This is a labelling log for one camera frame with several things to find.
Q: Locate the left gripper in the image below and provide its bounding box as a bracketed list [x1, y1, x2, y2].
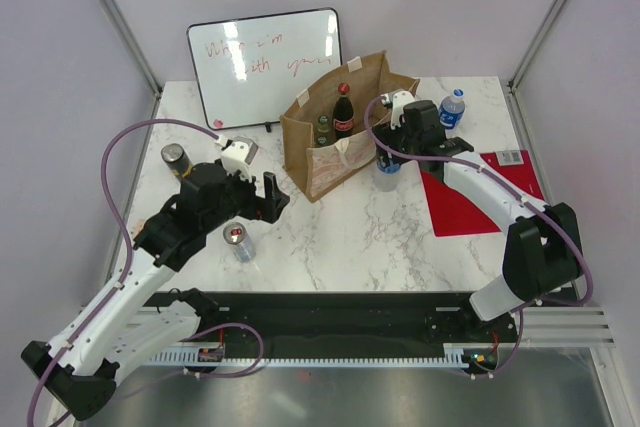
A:
[202, 164, 289, 233]

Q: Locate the blue-label water bottle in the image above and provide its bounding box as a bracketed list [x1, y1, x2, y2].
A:
[373, 147, 401, 192]
[439, 88, 466, 130]

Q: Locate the brown canvas tote bag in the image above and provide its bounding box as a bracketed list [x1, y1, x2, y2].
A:
[280, 51, 420, 202]

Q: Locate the Coca-Cola glass bottle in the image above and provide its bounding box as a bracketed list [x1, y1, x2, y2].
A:
[332, 83, 354, 140]

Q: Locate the clear soda water bottle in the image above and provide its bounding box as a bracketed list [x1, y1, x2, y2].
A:
[315, 134, 333, 148]

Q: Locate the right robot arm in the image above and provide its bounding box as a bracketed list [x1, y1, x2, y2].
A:
[363, 90, 593, 341]

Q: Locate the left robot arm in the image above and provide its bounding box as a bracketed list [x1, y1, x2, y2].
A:
[21, 161, 290, 421]

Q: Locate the silver beverage can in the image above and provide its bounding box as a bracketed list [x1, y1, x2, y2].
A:
[223, 222, 256, 263]

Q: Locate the black and yellow can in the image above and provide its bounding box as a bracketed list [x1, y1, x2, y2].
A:
[161, 143, 193, 180]

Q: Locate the white dry-erase board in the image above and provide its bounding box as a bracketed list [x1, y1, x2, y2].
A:
[186, 7, 342, 131]

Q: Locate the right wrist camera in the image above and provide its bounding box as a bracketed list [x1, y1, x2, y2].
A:
[381, 90, 416, 130]

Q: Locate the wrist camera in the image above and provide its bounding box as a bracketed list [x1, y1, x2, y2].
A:
[381, 90, 416, 130]
[220, 137, 259, 182]

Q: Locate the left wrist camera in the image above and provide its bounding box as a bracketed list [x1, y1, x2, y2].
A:
[220, 137, 259, 182]

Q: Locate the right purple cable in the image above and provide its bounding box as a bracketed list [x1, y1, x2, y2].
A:
[364, 96, 596, 381]

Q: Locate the purple cable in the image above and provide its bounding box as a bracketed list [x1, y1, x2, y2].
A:
[364, 96, 596, 381]
[27, 119, 224, 427]

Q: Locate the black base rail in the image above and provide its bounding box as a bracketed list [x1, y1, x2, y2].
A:
[146, 290, 517, 358]

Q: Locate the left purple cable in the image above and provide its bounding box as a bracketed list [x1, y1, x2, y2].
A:
[27, 119, 224, 427]

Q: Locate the white cable duct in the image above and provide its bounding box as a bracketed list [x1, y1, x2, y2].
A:
[144, 343, 497, 369]

